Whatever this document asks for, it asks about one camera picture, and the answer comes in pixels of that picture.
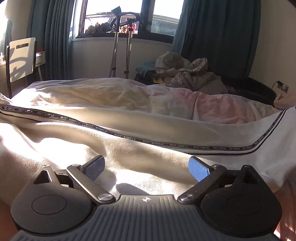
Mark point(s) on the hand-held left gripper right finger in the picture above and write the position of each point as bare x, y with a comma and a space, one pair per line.
198, 169

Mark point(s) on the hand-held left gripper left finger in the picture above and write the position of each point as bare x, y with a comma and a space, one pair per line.
94, 167

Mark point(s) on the cream pants with black stripe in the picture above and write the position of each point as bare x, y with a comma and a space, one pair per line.
129, 153

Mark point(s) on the bed with pink sheet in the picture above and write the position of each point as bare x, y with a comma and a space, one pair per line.
171, 102

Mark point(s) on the black sofa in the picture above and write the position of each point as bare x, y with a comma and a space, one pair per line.
252, 90

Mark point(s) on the grey puffer jacket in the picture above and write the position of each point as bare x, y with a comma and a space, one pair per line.
185, 74

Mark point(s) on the yellow cloth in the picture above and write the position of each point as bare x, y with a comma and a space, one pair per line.
159, 80

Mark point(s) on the pink pillow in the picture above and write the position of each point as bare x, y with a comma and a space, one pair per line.
286, 102

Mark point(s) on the teal cloth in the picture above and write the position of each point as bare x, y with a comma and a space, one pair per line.
145, 68

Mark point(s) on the standing garment steamer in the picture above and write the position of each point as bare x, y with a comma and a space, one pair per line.
114, 51

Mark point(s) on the small white side table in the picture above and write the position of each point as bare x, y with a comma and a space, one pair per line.
39, 58

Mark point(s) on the white dressing table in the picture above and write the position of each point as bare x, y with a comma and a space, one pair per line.
2, 76

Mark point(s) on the white-backed chair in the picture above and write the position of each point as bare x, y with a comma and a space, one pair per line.
22, 60

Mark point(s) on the teal curtain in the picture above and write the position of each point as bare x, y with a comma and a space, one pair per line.
53, 39
215, 34

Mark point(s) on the dark-framed window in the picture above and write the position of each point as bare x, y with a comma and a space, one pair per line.
161, 20

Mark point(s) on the dressing table mirror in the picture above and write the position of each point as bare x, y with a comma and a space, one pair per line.
4, 27

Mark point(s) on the wall outlet with plug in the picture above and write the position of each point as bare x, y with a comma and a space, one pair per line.
283, 87

